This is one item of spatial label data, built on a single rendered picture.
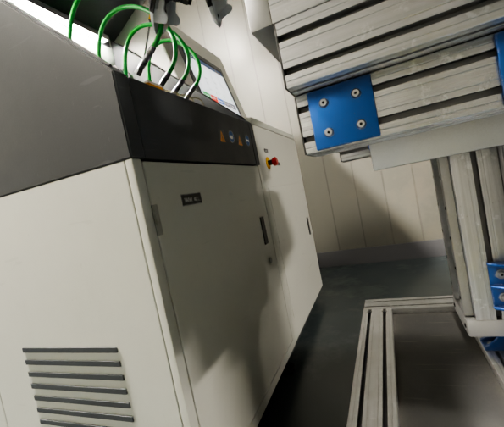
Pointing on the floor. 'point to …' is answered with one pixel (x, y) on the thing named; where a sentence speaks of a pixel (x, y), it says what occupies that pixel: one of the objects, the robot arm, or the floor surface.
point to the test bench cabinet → (84, 305)
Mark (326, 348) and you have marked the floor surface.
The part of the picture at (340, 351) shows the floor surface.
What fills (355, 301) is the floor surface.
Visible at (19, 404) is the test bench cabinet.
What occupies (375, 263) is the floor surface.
